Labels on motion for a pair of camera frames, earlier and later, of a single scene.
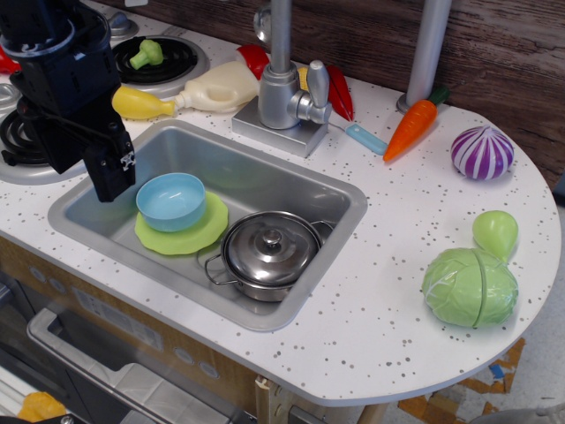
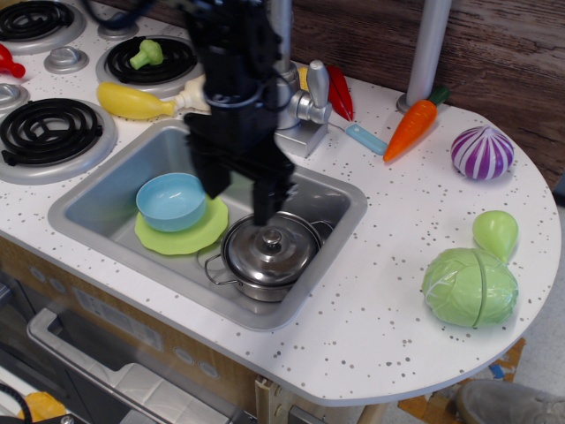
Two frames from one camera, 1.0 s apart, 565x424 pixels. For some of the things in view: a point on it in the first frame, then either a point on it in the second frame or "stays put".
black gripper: x=69 y=102 to x=243 y=140
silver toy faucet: x=282 y=115 stays put
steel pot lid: x=272 y=248 stays put
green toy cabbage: x=470 y=287 stays put
